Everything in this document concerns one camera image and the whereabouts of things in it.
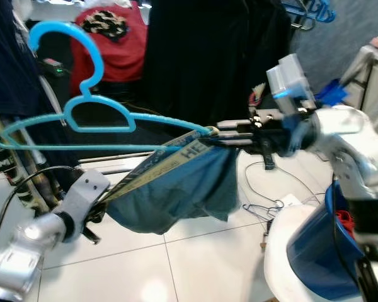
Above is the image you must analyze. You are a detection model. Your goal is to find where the teal shorts yellow waistband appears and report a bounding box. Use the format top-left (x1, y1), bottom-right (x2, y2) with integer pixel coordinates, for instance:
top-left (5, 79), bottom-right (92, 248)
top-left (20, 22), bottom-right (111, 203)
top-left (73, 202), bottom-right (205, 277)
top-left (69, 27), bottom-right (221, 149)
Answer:
top-left (101, 126), bottom-right (241, 235)

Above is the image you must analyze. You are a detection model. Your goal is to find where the white drawer unit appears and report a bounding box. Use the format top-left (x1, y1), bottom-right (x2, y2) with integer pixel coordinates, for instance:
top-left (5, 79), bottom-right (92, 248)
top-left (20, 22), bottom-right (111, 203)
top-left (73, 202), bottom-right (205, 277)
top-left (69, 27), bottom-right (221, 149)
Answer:
top-left (343, 38), bottom-right (378, 139)

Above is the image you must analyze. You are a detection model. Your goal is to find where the light blue plastic hanger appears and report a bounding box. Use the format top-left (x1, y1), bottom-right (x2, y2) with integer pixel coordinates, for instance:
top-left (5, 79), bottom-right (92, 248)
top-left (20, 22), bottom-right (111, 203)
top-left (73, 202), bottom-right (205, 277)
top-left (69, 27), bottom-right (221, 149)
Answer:
top-left (0, 20), bottom-right (218, 152)

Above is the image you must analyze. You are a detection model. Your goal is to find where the metal wire hanger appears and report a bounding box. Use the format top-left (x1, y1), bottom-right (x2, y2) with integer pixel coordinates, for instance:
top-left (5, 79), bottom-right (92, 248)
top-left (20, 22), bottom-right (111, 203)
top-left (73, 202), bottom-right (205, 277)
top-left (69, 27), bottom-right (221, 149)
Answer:
top-left (241, 201), bottom-right (285, 222)

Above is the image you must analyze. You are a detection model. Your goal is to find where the black hanging garment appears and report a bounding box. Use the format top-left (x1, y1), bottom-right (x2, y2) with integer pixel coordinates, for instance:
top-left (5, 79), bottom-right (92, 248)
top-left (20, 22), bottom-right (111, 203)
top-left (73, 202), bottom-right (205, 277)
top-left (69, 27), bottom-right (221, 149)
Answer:
top-left (142, 0), bottom-right (294, 126)

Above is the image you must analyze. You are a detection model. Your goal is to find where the blue tape tag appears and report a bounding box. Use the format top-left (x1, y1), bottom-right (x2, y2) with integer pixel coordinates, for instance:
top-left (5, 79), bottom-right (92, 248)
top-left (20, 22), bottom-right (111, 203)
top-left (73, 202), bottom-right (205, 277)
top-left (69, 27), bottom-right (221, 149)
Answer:
top-left (318, 82), bottom-right (350, 108)

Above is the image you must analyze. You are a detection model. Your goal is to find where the black printed garment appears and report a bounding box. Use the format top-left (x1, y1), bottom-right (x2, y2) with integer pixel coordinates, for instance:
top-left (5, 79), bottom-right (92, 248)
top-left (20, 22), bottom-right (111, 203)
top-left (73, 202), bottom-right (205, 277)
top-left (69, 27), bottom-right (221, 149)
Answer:
top-left (0, 113), bottom-right (76, 211)

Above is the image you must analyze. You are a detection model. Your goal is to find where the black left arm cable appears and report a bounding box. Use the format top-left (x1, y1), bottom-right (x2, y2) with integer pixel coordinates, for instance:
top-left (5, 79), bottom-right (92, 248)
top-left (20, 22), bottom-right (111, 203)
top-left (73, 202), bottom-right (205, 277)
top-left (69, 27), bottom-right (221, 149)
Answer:
top-left (0, 165), bottom-right (83, 252)

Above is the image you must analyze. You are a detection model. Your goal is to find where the white blue plastic tub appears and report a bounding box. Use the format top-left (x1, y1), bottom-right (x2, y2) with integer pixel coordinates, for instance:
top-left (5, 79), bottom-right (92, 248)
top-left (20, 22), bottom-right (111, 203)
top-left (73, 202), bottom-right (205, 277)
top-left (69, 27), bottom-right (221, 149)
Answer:
top-left (263, 181), bottom-right (378, 302)

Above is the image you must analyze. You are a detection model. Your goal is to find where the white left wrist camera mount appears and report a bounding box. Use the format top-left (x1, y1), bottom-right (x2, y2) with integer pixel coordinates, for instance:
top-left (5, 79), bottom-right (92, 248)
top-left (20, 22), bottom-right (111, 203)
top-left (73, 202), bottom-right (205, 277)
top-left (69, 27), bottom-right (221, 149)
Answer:
top-left (57, 169), bottom-right (111, 243)

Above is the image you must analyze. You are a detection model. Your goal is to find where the leopard print cloth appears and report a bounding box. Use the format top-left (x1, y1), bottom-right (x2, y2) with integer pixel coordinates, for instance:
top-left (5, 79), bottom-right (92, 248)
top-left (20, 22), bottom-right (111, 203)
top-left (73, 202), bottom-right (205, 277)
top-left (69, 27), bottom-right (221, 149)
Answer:
top-left (81, 9), bottom-right (130, 42)

